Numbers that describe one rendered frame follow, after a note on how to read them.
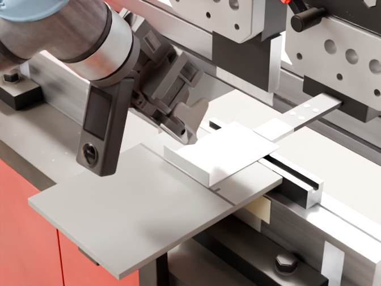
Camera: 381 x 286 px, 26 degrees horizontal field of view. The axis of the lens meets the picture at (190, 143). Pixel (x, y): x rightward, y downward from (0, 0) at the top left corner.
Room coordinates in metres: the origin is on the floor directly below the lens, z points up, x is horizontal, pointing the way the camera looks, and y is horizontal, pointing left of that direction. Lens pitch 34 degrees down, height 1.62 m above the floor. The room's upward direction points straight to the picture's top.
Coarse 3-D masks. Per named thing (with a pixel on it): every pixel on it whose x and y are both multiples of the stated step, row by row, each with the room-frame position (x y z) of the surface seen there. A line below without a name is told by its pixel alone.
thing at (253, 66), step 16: (224, 48) 0.93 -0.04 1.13; (240, 48) 0.91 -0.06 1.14; (256, 48) 0.89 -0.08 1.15; (272, 48) 0.87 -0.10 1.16; (224, 64) 0.93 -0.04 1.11; (240, 64) 0.91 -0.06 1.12; (256, 64) 0.89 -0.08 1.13; (272, 64) 0.87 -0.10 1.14; (224, 80) 0.94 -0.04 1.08; (240, 80) 0.92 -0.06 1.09; (256, 80) 0.88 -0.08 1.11; (272, 80) 0.87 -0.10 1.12; (256, 96) 0.90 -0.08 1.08; (272, 96) 0.88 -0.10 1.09
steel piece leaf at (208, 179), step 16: (208, 144) 0.90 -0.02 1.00; (224, 144) 0.90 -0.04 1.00; (240, 144) 0.90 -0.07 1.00; (176, 160) 0.86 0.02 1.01; (192, 160) 0.87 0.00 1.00; (208, 160) 0.87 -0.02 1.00; (224, 160) 0.87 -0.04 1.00; (240, 160) 0.87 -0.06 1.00; (256, 160) 0.87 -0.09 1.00; (192, 176) 0.83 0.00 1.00; (208, 176) 0.81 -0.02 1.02; (224, 176) 0.83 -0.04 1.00
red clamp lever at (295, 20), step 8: (288, 0) 0.77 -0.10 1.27; (296, 0) 0.77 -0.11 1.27; (296, 8) 0.76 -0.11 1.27; (304, 8) 0.76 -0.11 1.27; (312, 8) 0.77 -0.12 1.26; (320, 8) 0.77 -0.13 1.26; (296, 16) 0.75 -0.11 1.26; (304, 16) 0.75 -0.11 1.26; (312, 16) 0.75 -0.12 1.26; (320, 16) 0.76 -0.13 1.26; (296, 24) 0.75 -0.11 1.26; (304, 24) 0.74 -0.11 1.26; (312, 24) 0.75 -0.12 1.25
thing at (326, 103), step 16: (304, 80) 1.07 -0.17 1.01; (320, 96) 1.02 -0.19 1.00; (336, 96) 1.02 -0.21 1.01; (288, 112) 0.98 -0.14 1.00; (304, 112) 0.98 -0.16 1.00; (320, 112) 0.98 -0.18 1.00; (352, 112) 1.00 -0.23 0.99; (368, 112) 0.98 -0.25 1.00; (256, 128) 0.94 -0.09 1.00; (272, 128) 0.94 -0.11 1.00; (288, 128) 0.94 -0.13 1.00
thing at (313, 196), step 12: (216, 120) 0.97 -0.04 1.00; (276, 156) 0.88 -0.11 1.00; (276, 168) 0.85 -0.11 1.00; (288, 168) 0.86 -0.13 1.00; (300, 168) 0.85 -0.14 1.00; (288, 180) 0.83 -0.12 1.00; (300, 180) 0.84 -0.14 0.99; (312, 180) 0.83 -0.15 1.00; (288, 192) 0.83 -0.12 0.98; (300, 192) 0.82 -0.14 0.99; (312, 192) 0.81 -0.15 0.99; (300, 204) 0.81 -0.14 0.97; (312, 204) 0.82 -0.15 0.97
